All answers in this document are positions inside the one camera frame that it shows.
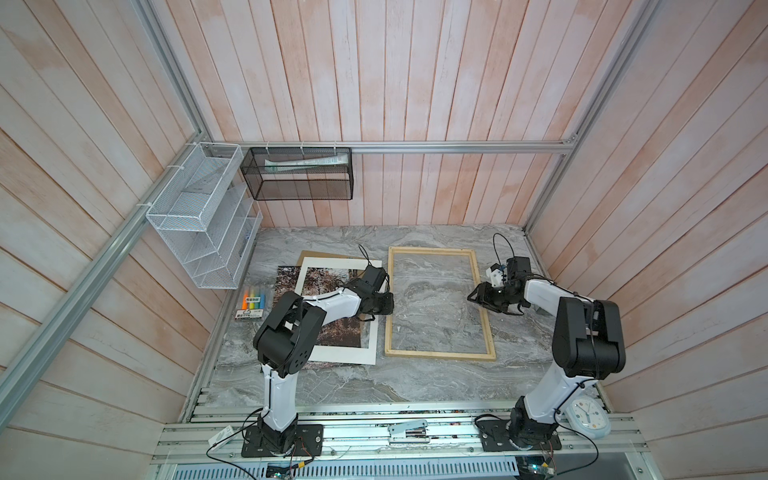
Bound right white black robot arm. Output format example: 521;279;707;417
467;256;626;449

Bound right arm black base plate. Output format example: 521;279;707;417
473;415;563;452

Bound white round clock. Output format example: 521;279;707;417
565;395;611;440

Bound pack of coloured highlighters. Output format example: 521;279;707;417
234;285;268;321

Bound paper inside black basket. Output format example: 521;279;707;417
264;154;350;174

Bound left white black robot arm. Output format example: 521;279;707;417
253;264;394;452

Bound grey stapler on rail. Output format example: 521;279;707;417
387;419;430;444

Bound white wire mesh shelf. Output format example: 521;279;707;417
147;142;263;290

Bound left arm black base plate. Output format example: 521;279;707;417
241;424;324;458

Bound black wire mesh basket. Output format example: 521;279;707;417
240;146;355;201

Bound white picture mat board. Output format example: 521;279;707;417
295;256;382;365

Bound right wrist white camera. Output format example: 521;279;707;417
486;263;508;289

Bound light wooden picture frame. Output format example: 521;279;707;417
384;246;497;361

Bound autumn forest photo print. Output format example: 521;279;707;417
272;266;367;350

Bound brown cardboard backing board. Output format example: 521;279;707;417
297;250;355;268

